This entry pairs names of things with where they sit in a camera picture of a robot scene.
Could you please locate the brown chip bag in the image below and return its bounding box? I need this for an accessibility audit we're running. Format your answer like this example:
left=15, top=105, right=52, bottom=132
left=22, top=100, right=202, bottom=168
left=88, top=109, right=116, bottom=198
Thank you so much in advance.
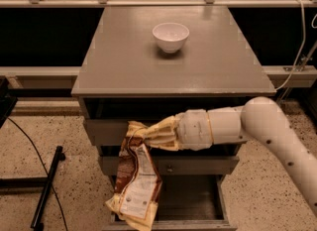
left=106, top=121, right=161, bottom=231

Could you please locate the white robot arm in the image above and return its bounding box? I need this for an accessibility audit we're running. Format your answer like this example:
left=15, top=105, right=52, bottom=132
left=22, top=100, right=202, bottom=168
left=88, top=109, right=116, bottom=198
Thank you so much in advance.
left=145, top=97, right=317, bottom=215

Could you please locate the bottom grey drawer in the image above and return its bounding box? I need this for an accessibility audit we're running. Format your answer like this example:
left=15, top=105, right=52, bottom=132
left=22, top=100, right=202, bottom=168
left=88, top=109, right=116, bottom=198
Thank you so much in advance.
left=102, top=174, right=238, bottom=231

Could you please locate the grey drawer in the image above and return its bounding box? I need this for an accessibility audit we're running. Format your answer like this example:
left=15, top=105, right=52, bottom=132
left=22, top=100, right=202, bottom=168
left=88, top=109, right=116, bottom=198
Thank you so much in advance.
left=82, top=116, right=259, bottom=147
left=98, top=156, right=239, bottom=175
left=102, top=174, right=238, bottom=231

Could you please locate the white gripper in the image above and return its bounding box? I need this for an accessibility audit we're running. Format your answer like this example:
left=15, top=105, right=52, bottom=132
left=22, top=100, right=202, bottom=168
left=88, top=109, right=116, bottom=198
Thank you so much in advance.
left=145, top=109, right=213, bottom=151

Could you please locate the black metal stand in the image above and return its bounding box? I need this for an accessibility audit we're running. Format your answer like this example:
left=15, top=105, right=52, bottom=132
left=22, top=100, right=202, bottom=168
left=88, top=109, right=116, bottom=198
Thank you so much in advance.
left=0, top=146, right=65, bottom=231

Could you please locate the top grey drawer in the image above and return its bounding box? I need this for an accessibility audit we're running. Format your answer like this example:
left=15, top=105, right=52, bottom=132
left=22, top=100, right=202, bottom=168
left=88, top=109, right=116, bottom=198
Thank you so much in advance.
left=82, top=116, right=259, bottom=147

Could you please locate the metal railing frame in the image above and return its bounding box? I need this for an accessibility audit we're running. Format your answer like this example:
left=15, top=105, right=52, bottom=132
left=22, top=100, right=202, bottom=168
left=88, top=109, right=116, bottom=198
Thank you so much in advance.
left=0, top=0, right=317, bottom=90

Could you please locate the white ceramic bowl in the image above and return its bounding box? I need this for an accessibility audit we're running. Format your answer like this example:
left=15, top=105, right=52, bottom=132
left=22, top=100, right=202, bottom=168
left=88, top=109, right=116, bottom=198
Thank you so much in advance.
left=152, top=23, right=190, bottom=54

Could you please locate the black cable on floor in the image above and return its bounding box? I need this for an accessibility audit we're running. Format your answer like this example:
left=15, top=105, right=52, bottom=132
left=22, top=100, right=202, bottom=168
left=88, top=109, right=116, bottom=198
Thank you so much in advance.
left=6, top=117, right=69, bottom=231

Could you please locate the white cable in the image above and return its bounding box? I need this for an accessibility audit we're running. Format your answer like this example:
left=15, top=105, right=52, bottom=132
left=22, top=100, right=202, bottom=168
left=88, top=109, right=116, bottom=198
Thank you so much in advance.
left=274, top=0, right=307, bottom=92

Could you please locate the middle grey drawer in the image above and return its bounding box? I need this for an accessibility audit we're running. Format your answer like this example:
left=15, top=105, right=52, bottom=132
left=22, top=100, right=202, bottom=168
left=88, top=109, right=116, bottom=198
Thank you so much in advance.
left=98, top=156, right=239, bottom=175

